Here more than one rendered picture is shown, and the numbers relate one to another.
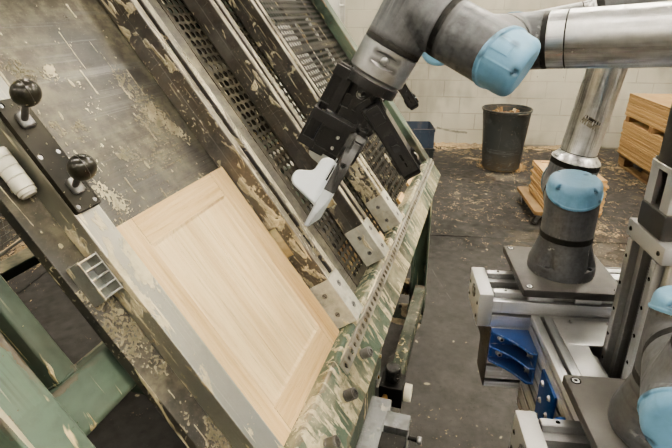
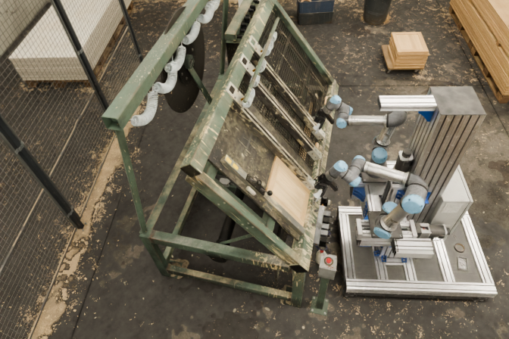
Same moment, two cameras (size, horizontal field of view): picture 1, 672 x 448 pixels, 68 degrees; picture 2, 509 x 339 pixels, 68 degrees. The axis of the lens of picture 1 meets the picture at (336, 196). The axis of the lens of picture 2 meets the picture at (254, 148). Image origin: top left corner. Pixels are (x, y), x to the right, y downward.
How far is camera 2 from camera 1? 2.13 m
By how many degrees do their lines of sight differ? 27
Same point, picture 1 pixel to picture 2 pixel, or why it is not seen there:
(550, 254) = not seen: hidden behind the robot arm
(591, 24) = (371, 171)
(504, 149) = (377, 11)
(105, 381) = (271, 223)
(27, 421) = (272, 237)
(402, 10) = (336, 173)
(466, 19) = (348, 177)
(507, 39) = (354, 181)
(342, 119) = (323, 184)
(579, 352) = (375, 197)
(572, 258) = not seen: hidden behind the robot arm
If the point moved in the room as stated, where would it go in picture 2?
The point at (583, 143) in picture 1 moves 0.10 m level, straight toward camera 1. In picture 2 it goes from (384, 139) to (381, 148)
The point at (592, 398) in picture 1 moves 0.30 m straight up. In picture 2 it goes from (372, 216) to (379, 194)
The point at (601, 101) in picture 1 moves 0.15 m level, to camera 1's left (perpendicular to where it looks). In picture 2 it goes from (389, 131) to (370, 132)
